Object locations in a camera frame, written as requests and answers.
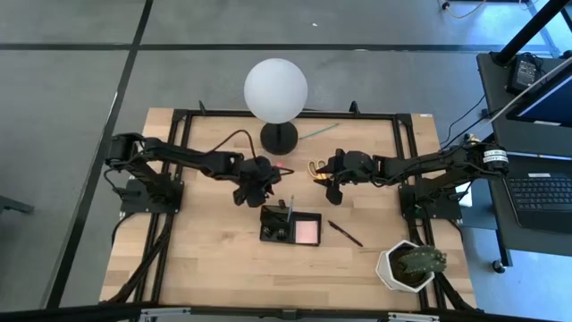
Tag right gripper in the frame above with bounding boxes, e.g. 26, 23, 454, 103
322, 148, 377, 206

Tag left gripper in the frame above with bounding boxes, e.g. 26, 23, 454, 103
233, 156, 282, 208

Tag yellow-handled scissors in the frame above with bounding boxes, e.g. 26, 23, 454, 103
307, 159, 330, 182

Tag black mesh desk organizer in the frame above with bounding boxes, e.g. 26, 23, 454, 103
259, 204, 324, 248

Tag teal pencil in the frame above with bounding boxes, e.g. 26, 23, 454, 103
298, 123, 341, 140

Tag black pen with logo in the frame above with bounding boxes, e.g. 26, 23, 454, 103
327, 219, 365, 249

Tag pink sticky note pad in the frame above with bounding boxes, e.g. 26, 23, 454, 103
295, 219, 320, 245

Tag white globe table lamp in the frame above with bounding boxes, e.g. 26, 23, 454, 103
243, 57, 309, 157

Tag cactus in white pot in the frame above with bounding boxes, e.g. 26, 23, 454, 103
374, 239, 449, 295

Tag white paper sheet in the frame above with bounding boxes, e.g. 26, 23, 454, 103
455, 180, 474, 208

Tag black workstation cart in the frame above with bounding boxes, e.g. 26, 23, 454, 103
459, 52, 572, 275

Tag black laptop keyboard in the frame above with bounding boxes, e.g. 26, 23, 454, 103
501, 171, 572, 234

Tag black power adapter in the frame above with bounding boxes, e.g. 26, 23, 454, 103
506, 53, 544, 96

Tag computer monitor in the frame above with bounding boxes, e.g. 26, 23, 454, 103
506, 56, 572, 129

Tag black crossbar with silver brackets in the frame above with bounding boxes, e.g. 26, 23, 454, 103
0, 302, 572, 322

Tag black stand pole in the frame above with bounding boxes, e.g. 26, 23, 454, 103
490, 0, 572, 67

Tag grey furniture foot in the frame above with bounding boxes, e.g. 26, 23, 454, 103
0, 194, 35, 216

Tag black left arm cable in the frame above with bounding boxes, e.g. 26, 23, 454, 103
208, 129, 259, 163

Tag black aluminium table frame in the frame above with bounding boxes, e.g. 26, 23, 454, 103
100, 100, 477, 314

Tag black floor cable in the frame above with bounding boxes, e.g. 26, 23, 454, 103
439, 94, 489, 149

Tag yellow floor cable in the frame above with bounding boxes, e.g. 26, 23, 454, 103
439, 0, 489, 21

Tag white cable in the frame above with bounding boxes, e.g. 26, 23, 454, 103
464, 55, 572, 140

